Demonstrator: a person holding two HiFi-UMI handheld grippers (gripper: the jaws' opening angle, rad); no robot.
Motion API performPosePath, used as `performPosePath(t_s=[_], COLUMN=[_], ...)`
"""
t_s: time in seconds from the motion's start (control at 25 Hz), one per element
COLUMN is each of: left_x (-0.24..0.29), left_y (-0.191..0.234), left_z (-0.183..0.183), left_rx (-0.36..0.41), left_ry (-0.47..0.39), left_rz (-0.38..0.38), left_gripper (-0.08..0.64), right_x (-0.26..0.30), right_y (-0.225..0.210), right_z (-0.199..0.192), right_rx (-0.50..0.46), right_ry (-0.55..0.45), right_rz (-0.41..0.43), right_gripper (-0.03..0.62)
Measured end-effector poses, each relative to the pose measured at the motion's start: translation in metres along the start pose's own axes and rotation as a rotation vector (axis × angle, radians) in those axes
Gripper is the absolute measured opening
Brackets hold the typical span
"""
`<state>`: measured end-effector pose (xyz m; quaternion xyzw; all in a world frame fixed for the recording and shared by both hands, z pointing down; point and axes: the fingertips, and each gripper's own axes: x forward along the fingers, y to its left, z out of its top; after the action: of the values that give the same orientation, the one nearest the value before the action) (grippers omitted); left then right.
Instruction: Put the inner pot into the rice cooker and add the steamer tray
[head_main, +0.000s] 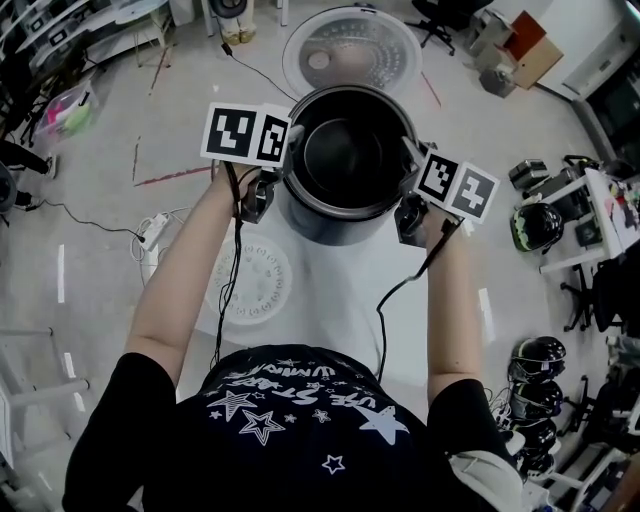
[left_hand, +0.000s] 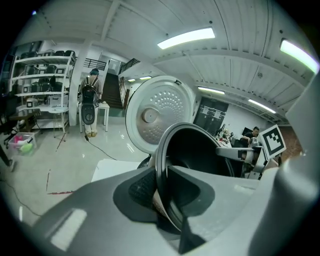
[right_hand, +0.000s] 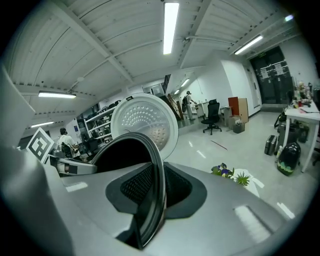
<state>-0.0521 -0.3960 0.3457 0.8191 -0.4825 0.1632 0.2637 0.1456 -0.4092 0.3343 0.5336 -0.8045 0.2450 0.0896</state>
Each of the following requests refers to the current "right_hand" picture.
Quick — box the white table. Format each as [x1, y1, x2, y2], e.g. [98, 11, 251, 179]
[284, 99, 320, 174]

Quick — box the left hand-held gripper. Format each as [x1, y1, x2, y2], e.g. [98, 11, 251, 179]
[25, 126, 98, 175]

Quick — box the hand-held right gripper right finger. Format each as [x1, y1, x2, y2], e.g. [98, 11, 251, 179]
[147, 161, 289, 256]

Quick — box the black double door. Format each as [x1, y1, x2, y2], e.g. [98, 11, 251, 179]
[249, 45, 295, 105]

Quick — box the white storage shelf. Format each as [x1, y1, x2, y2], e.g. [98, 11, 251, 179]
[83, 104, 117, 140]

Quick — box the black office chair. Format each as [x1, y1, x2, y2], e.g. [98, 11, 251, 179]
[200, 98, 223, 136]

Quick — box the black rounded backpack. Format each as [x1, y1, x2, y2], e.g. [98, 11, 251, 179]
[277, 142, 302, 177]

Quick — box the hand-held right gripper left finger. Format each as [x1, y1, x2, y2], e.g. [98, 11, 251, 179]
[0, 146, 157, 256]

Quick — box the purple flower plant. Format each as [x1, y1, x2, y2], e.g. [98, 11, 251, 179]
[210, 162, 236, 179]

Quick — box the red and wooden cabinet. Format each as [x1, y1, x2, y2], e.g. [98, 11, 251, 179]
[227, 96, 250, 124]

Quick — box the grey hard suitcase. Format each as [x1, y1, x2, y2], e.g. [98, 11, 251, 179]
[264, 134, 279, 157]

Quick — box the white rice cooker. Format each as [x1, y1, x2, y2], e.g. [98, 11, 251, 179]
[110, 92, 180, 161]

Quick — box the small green plant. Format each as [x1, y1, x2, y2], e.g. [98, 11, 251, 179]
[234, 171, 252, 187]

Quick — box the black pot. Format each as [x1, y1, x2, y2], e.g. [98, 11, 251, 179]
[90, 131, 168, 252]

